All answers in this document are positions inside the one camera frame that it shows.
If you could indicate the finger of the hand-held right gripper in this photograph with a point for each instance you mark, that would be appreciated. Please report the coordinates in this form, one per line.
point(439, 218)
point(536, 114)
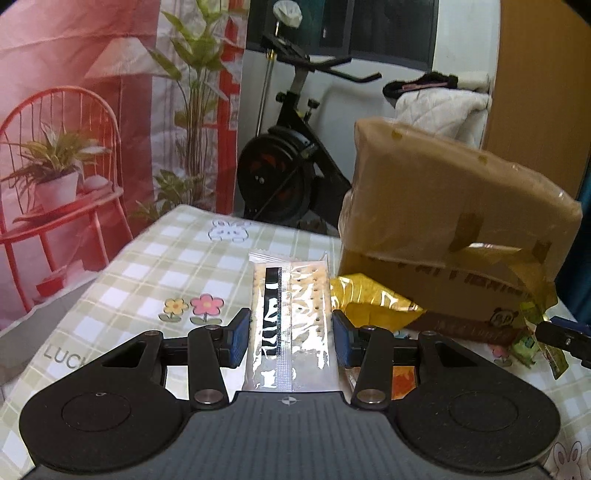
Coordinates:
point(570, 339)

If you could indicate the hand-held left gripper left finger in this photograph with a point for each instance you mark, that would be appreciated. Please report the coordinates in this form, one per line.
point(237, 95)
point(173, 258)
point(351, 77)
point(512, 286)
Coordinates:
point(240, 340)

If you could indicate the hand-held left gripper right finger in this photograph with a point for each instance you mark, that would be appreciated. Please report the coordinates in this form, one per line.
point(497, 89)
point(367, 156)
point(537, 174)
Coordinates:
point(342, 340)

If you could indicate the green yellow snack packet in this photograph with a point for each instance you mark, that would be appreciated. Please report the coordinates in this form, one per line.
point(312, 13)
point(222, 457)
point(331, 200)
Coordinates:
point(531, 346)

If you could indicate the clear cracker packet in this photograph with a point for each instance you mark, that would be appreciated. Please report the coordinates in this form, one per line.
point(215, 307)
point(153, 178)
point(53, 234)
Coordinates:
point(300, 323)

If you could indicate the brown cardboard box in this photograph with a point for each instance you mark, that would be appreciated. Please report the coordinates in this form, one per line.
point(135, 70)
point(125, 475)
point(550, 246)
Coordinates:
point(438, 194)

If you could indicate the golden foil snack packet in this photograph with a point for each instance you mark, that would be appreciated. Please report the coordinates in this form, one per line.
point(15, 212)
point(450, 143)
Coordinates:
point(369, 300)

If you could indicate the orange snack packet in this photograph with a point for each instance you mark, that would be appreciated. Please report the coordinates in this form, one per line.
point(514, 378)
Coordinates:
point(404, 381)

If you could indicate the black exercise bike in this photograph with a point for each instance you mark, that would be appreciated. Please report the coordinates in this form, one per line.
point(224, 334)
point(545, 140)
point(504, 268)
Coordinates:
point(277, 170)

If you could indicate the wooden panel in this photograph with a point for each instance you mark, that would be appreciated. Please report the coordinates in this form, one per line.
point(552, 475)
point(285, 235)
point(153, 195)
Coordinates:
point(540, 92)

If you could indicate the white quilted blanket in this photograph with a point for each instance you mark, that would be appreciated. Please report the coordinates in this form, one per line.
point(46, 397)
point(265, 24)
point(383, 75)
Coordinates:
point(443, 110)

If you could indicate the black garment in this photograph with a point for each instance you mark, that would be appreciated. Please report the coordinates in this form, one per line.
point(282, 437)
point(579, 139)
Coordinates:
point(420, 83)

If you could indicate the red printed plant backdrop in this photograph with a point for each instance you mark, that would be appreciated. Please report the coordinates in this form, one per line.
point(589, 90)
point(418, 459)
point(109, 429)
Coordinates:
point(92, 115)

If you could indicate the dark window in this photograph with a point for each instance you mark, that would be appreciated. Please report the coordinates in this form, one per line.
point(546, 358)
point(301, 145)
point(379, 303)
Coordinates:
point(378, 27)

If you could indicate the white plastic bag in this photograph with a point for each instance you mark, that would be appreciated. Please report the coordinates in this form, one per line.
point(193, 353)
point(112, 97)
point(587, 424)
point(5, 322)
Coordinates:
point(287, 11)

